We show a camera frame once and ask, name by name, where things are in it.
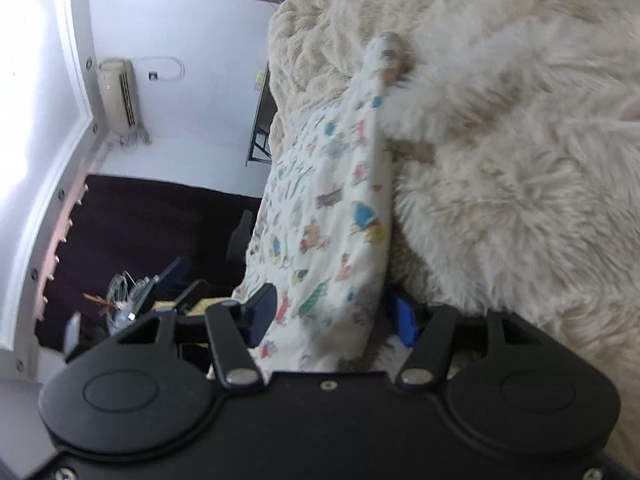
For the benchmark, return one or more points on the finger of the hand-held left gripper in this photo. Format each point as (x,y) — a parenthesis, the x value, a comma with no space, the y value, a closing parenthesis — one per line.
(172,271)

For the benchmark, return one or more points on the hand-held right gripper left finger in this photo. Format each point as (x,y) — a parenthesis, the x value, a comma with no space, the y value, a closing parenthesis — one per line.
(260,315)

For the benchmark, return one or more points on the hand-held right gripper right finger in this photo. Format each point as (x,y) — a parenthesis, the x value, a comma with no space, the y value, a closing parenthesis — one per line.
(404,322)

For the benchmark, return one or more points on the cartoon printed cream pajama garment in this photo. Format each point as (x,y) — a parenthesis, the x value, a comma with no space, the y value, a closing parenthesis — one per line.
(330,240)

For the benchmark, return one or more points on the small desk fan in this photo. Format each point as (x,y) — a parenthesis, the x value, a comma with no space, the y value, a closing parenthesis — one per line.
(122,297)

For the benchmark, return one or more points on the black chair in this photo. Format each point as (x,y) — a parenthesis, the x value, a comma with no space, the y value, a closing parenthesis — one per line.
(241,237)

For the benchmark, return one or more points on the grey desk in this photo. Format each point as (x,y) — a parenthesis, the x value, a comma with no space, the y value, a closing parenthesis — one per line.
(260,120)

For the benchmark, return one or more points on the white tower air conditioner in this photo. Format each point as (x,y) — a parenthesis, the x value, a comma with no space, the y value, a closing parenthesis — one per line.
(120,97)

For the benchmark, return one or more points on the cream fluffy blanket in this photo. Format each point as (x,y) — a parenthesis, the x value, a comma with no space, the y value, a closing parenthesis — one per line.
(500,135)

